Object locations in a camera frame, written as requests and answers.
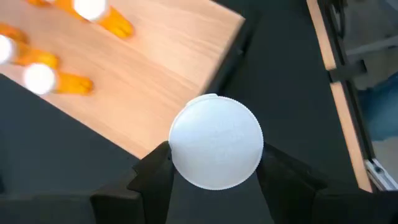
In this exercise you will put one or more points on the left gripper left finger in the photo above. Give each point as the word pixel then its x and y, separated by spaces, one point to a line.
pixel 155 180

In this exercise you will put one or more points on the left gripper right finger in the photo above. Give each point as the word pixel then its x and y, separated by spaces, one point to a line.
pixel 289 186

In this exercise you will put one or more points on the large orange pill bottle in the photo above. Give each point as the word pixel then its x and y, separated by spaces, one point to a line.
pixel 216 141
pixel 12 32

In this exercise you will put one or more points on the silver aluminium extrusion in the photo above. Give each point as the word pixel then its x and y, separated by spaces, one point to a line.
pixel 381 174

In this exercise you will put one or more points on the blue fabric object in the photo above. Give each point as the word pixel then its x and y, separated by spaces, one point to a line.
pixel 377 105

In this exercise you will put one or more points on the black metal table frame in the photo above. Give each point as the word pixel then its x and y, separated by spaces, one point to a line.
pixel 349 72

